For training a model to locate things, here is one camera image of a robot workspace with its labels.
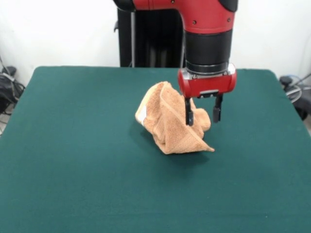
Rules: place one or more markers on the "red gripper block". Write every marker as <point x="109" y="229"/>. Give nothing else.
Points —
<point x="206" y="85"/>

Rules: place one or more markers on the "tan terry towel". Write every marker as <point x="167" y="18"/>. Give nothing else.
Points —
<point x="170" y="126"/>

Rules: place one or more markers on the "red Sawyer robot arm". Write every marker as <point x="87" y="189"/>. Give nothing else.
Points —
<point x="209" y="43"/>

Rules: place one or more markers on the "dark green table cloth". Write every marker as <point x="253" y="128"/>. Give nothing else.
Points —
<point x="97" y="170"/>

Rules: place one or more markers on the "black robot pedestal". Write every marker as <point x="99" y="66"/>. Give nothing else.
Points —
<point x="150" y="43"/>

